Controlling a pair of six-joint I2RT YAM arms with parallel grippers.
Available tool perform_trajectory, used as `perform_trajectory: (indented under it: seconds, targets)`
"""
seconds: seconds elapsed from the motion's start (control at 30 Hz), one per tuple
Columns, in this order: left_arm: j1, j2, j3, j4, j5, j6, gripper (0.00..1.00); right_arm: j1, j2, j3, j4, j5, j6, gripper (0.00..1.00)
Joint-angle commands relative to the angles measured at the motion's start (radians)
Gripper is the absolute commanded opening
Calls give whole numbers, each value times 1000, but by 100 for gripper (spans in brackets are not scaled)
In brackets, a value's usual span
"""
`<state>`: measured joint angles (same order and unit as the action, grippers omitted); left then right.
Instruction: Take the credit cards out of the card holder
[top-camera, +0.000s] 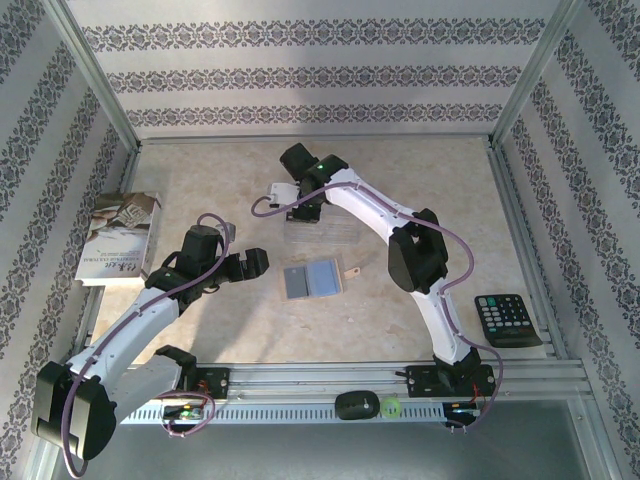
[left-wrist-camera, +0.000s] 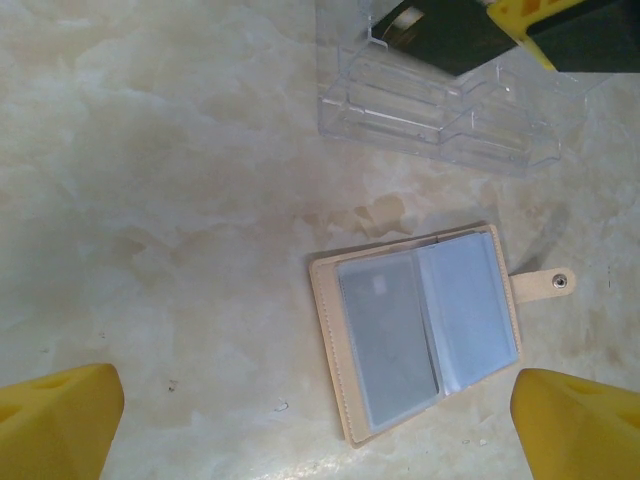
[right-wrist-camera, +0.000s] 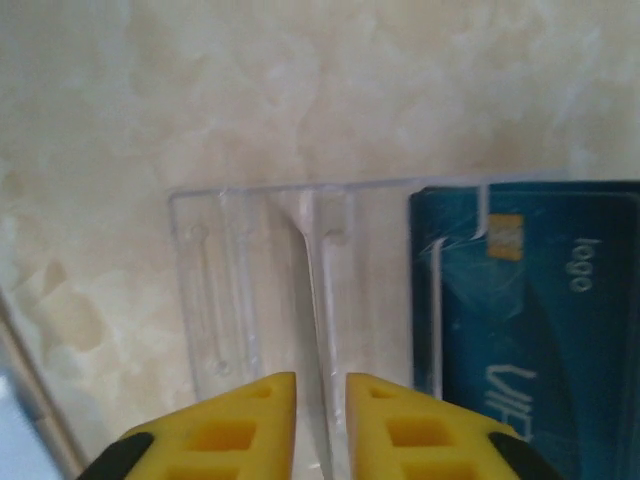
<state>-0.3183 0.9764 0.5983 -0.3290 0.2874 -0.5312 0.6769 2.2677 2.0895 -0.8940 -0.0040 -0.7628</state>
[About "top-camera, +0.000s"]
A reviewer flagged black oval device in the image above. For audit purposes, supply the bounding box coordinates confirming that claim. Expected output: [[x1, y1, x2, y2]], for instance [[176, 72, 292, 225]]
[[334, 389, 380, 422]]

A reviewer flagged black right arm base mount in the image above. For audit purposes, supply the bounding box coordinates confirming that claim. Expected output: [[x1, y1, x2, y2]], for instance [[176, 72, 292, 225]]
[[405, 364, 498, 400]]

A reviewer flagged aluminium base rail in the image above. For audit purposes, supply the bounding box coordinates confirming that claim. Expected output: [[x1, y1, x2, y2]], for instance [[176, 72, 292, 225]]
[[47, 362, 589, 404]]

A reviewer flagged grey metal panel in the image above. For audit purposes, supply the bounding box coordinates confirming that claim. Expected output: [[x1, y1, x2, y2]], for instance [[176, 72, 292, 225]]
[[47, 399, 616, 480]]

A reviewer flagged small circuit board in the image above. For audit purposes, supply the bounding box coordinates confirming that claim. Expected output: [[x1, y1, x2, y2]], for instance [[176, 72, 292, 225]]
[[163, 404, 207, 422], [448, 401, 484, 419]]

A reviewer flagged aluminium frame crossbar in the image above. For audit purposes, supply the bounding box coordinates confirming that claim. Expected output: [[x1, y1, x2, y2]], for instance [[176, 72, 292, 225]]
[[135, 133, 497, 148]]

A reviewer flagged aluminium frame post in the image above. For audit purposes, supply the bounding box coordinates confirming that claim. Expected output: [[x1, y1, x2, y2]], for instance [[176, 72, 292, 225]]
[[488, 0, 586, 150], [47, 0, 142, 151]]

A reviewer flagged beige card holder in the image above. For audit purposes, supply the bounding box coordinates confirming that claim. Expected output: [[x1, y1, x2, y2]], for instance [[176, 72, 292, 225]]
[[276, 255, 364, 305]]

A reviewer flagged aluminium side rail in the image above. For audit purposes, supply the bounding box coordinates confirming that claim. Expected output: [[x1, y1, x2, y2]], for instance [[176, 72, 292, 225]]
[[485, 141, 571, 362], [69, 144, 144, 365]]

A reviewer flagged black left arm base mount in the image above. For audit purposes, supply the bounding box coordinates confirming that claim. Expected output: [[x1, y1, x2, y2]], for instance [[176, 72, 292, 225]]
[[140, 367, 231, 401]]

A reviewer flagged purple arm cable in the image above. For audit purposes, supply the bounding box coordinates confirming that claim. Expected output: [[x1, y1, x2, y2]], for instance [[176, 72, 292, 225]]
[[250, 180, 504, 435], [62, 213, 232, 479]]

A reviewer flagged white paperback book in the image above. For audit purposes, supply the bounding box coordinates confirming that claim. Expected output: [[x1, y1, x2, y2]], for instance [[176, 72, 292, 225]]
[[74, 191, 164, 288]]

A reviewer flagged black calculator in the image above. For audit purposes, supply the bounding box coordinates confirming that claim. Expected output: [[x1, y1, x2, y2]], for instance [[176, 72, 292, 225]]
[[473, 293, 545, 350]]

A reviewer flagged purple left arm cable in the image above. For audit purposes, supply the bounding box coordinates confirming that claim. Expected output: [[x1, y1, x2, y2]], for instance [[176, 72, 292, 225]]
[[62, 213, 232, 479]]

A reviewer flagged clear acrylic card stand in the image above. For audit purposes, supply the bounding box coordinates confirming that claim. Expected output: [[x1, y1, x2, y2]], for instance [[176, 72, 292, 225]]
[[282, 199, 362, 246]]

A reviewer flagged blue VIP card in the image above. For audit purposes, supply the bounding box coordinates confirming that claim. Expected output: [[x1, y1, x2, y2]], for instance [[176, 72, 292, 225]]
[[283, 266, 310, 297]]

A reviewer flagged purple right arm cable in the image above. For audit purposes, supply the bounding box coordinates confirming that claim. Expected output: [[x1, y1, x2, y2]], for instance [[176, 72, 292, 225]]
[[250, 180, 504, 435]]

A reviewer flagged slotted grey cable duct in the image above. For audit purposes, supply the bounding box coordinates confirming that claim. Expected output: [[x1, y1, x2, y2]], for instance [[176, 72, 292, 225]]
[[119, 402, 447, 426]]

